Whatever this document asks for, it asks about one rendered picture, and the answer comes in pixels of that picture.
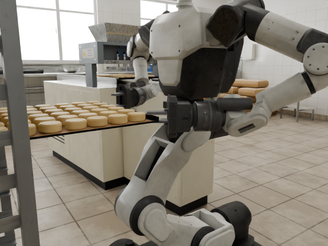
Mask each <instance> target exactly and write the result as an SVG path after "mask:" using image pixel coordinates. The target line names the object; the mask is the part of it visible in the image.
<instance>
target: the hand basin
mask: <svg viewBox="0 0 328 246"><path fill-rule="evenodd" d="M255 46H256V44H244V45H243V55H242V57H241V58H240V62H239V67H238V71H237V76H236V78H241V76H242V61H243V60H254V59H255Z"/></svg>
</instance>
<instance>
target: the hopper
mask: <svg viewBox="0 0 328 246"><path fill-rule="evenodd" d="M139 27H140V26H135V25H127V24H117V23H108V22H103V23H99V24H95V25H91V26H88V28H89V30H90V32H91V34H92V35H93V37H94V39H95V41H102V42H103V41H104V42H121V43H128V42H129V41H130V38H131V37H132V36H133V35H137V34H138V33H139V32H138V28H139Z"/></svg>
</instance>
